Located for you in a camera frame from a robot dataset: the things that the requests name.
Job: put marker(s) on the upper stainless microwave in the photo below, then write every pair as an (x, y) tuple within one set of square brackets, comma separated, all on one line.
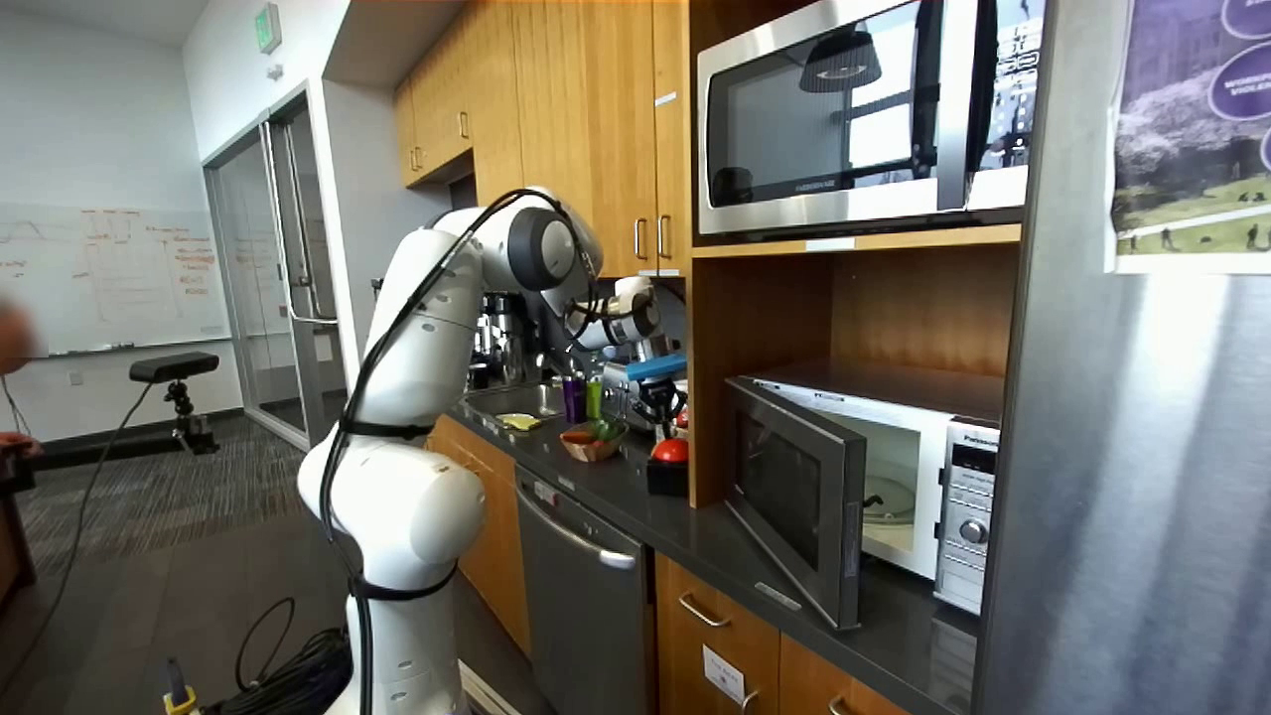
[(853, 114)]

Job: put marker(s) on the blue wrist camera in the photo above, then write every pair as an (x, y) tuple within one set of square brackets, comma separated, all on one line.
[(651, 366)]

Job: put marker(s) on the upper wooden cabinets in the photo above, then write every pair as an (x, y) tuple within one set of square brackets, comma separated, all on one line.
[(582, 97)]

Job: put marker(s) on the purple tumbler cup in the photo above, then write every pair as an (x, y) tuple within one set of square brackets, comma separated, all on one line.
[(575, 398)]

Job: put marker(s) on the whiteboard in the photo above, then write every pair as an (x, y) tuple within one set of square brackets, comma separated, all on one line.
[(107, 281)]

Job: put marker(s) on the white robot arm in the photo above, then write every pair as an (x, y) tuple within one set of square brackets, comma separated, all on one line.
[(373, 479)]

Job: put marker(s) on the stainless dishwasher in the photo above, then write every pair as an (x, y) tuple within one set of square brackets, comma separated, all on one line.
[(591, 604)]

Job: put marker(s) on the wooden fruit bowl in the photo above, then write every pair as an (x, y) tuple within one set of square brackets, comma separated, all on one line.
[(585, 444)]

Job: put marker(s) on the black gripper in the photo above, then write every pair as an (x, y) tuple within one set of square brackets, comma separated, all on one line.
[(661, 402)]

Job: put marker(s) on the stainless refrigerator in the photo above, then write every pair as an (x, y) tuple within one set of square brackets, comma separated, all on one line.
[(1130, 554)]

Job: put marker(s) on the green cup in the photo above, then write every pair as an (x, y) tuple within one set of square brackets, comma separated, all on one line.
[(595, 398)]

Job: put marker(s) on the black stool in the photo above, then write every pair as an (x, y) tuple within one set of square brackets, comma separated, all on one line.
[(189, 432)]

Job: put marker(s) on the fridge poster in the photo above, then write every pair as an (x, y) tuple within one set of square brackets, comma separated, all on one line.
[(1192, 138)]

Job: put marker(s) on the person in dark clothes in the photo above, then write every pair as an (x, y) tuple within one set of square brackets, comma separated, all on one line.
[(18, 449)]

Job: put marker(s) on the lower wooden cabinet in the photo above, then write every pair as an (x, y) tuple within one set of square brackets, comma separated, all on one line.
[(716, 657)]

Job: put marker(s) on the small countertop microwave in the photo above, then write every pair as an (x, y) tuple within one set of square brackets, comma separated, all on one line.
[(883, 467)]

